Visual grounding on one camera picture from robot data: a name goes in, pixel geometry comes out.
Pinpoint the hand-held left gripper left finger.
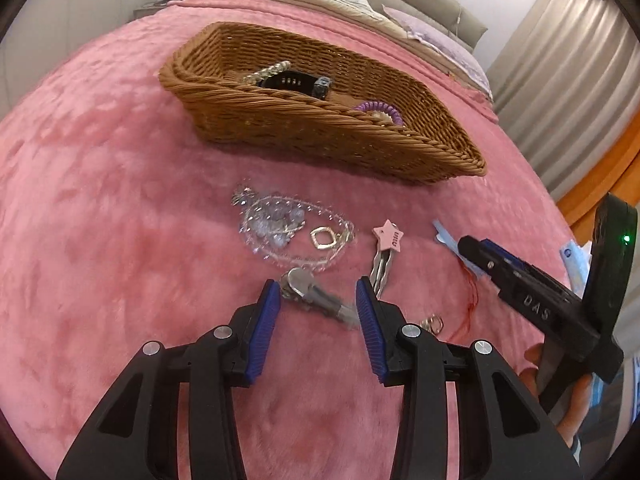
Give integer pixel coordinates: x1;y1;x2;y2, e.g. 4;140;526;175
55;280;283;480

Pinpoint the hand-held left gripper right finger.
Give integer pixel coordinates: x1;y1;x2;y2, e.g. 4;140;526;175
355;276;585;480

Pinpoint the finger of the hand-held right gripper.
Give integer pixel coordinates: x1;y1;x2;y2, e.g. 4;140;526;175
481;239;585;307
459;235;625;383

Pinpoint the light blue paper tag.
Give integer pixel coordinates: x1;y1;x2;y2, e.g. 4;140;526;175
432;218;485;277

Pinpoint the brown wicker basket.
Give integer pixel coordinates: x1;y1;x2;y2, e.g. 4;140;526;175
159;21;487;186

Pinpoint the person's right hand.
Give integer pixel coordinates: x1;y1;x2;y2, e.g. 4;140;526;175
524;344;595;448

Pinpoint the blue white packet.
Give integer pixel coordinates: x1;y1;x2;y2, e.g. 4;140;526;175
559;240;594;297

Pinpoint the red thread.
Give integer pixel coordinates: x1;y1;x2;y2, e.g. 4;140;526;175
444;264;482;343

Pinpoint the pink star hair clip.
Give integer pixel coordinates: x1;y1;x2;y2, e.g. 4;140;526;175
368;218;405;300

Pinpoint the orange curtain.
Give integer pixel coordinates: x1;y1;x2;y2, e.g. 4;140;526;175
555;110;640;243

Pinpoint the pink blanket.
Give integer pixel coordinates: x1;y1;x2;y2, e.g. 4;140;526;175
0;0;583;480

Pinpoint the grey curtain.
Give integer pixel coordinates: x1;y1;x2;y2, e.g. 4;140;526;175
492;0;640;197

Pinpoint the lavender pillow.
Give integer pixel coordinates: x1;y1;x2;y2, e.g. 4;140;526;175
382;4;494;102

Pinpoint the black watch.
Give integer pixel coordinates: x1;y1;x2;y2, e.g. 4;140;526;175
259;73;334;101

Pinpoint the beige cushion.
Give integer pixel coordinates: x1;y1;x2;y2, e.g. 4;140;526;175
184;0;407;40

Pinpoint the gold square ring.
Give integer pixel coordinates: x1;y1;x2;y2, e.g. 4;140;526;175
309;227;335;251

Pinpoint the clear crystal bead necklace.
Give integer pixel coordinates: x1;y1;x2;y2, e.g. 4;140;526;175
233;180;359;274

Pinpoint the purple spiral hair tie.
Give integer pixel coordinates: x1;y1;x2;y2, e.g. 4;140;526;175
353;100;404;127

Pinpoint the pearl bracelet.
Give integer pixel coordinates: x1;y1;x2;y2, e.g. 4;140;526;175
240;60;293;87

